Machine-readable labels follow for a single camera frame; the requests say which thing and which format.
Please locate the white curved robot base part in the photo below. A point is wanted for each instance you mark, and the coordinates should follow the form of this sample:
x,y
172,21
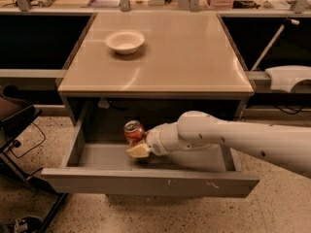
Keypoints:
x,y
285,78

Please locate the black sneaker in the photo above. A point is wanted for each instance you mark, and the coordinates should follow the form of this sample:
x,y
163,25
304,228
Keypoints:
x,y
27,224

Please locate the grey cabinet with beige top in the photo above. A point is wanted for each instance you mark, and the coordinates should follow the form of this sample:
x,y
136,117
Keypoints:
x,y
186,55

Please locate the red coke can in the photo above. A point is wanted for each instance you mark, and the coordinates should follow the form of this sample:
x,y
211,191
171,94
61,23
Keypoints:
x,y
134,132

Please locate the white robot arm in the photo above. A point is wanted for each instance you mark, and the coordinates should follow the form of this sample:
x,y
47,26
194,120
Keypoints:
x,y
285,146

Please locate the white stick with black tip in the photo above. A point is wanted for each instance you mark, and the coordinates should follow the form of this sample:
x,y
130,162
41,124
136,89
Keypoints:
x,y
287,21

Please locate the white paper bowl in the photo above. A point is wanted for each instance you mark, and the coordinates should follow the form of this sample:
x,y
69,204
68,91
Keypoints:
x,y
125,41

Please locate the open grey top drawer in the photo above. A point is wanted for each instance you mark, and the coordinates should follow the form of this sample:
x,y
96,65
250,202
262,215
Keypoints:
x,y
97,162

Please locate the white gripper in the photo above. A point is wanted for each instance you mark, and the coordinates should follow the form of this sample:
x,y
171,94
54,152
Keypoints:
x,y
155,140

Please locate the black chair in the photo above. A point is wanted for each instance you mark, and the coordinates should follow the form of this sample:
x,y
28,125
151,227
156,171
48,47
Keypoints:
x,y
16,114

